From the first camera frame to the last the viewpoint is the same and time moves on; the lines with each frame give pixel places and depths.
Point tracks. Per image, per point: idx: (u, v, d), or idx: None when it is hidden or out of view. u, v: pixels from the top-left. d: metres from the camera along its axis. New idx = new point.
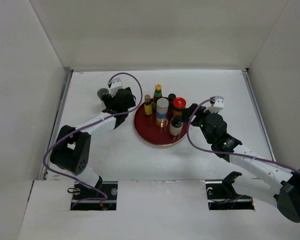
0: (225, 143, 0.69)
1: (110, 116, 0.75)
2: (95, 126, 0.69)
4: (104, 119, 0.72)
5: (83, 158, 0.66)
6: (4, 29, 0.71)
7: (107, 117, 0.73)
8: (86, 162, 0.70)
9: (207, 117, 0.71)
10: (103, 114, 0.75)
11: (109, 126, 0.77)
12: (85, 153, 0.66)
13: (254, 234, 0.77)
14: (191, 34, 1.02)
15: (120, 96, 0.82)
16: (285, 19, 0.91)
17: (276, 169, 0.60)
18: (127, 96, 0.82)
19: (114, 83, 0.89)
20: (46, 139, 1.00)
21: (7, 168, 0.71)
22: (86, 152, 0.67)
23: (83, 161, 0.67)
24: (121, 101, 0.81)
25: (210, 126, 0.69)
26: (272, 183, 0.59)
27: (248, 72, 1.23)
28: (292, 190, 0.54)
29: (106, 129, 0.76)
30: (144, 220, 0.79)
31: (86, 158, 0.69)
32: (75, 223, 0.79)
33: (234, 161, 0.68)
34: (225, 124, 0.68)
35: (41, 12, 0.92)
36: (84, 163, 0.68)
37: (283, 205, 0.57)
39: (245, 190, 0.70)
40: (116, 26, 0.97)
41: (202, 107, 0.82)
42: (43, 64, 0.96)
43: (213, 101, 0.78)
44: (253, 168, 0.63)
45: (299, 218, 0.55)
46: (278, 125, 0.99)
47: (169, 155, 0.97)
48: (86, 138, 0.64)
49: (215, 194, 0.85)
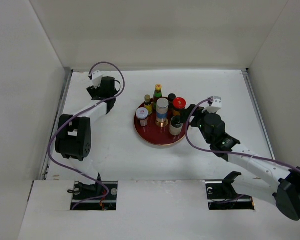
0: (224, 142, 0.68)
1: (101, 102, 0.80)
2: (90, 112, 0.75)
4: (98, 104, 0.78)
5: (87, 141, 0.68)
6: (4, 30, 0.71)
7: (100, 102, 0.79)
8: (90, 147, 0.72)
9: (205, 117, 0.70)
10: (94, 102, 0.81)
11: (102, 111, 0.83)
12: (88, 137, 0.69)
13: (254, 234, 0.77)
14: (191, 34, 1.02)
15: (105, 83, 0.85)
16: (285, 18, 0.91)
17: (274, 167, 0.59)
18: (112, 82, 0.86)
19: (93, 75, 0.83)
20: (46, 139, 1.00)
21: (7, 168, 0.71)
22: (88, 136, 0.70)
23: (87, 144, 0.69)
24: (108, 87, 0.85)
25: (209, 126, 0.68)
26: (270, 181, 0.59)
27: (248, 72, 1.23)
28: (290, 187, 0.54)
29: (100, 114, 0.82)
30: (144, 219, 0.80)
31: (89, 141, 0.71)
32: (75, 223, 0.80)
33: (233, 160, 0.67)
34: (224, 124, 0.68)
35: (41, 12, 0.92)
36: (88, 148, 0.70)
37: (283, 204, 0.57)
39: (245, 189, 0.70)
40: (116, 26, 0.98)
41: (200, 107, 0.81)
42: (43, 65, 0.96)
43: (211, 101, 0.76)
44: (251, 167, 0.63)
45: (298, 216, 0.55)
46: (278, 124, 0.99)
47: (169, 154, 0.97)
48: (87, 121, 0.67)
49: (214, 194, 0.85)
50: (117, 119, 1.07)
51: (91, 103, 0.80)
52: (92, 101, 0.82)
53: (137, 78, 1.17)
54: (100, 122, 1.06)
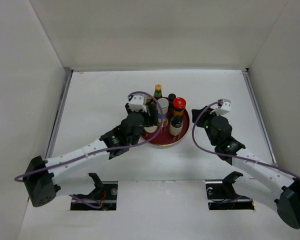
0: (229, 146, 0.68)
1: (99, 151, 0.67)
2: (69, 165, 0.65)
4: (88, 155, 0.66)
5: (44, 196, 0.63)
6: (4, 30, 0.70)
7: (94, 152, 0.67)
8: (54, 195, 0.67)
9: (212, 119, 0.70)
10: (94, 145, 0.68)
11: (99, 158, 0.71)
12: (47, 192, 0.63)
13: (254, 234, 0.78)
14: (191, 34, 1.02)
15: (125, 125, 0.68)
16: (285, 19, 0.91)
17: (278, 175, 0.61)
18: (134, 127, 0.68)
19: (135, 99, 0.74)
20: (46, 139, 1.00)
21: (7, 169, 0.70)
22: (51, 190, 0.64)
23: (45, 197, 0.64)
24: (126, 132, 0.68)
25: (215, 129, 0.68)
26: (273, 188, 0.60)
27: (248, 72, 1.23)
28: (292, 195, 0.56)
29: (95, 161, 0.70)
30: (144, 220, 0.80)
31: (51, 194, 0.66)
32: (75, 223, 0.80)
33: (236, 164, 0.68)
34: (230, 128, 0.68)
35: (41, 11, 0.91)
36: (48, 198, 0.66)
37: (283, 211, 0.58)
39: (245, 191, 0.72)
40: (116, 26, 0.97)
41: (210, 109, 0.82)
42: (42, 64, 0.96)
43: (221, 103, 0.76)
44: (255, 172, 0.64)
45: (298, 224, 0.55)
46: (278, 125, 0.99)
47: (170, 155, 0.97)
48: (45, 185, 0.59)
49: (214, 194, 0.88)
50: (118, 119, 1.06)
51: (90, 146, 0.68)
52: (99, 139, 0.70)
53: (137, 78, 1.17)
54: (100, 122, 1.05)
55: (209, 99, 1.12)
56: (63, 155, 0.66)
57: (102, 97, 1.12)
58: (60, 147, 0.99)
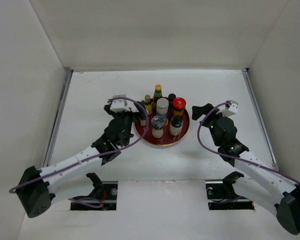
0: (232, 147, 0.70)
1: (92, 158, 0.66)
2: (63, 173, 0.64)
4: (82, 162, 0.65)
5: (39, 206, 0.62)
6: (3, 30, 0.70)
7: (88, 159, 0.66)
8: (49, 205, 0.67)
9: (218, 120, 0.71)
10: (86, 153, 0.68)
11: (93, 165, 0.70)
12: (43, 203, 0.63)
13: (254, 234, 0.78)
14: (191, 34, 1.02)
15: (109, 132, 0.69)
16: (285, 19, 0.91)
17: (280, 180, 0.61)
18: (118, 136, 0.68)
19: (115, 104, 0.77)
20: (46, 139, 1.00)
21: (7, 169, 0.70)
22: (47, 200, 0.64)
23: (40, 207, 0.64)
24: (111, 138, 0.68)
25: (220, 130, 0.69)
26: (274, 193, 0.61)
27: (248, 72, 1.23)
28: (293, 201, 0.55)
29: (89, 167, 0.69)
30: (144, 220, 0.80)
31: (46, 203, 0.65)
32: (75, 223, 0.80)
33: (239, 166, 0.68)
34: (235, 130, 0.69)
35: (41, 12, 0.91)
36: (43, 208, 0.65)
37: (283, 215, 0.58)
39: (246, 192, 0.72)
40: (116, 26, 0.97)
41: (216, 109, 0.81)
42: (42, 64, 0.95)
43: (229, 105, 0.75)
44: (256, 175, 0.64)
45: (296, 230, 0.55)
46: (278, 125, 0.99)
47: (170, 154, 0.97)
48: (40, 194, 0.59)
49: (214, 194, 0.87)
50: None
51: (79, 154, 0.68)
52: (90, 146, 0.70)
53: (137, 78, 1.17)
54: (100, 122, 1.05)
55: (209, 99, 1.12)
56: (54, 166, 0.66)
57: (102, 97, 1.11)
58: (60, 147, 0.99)
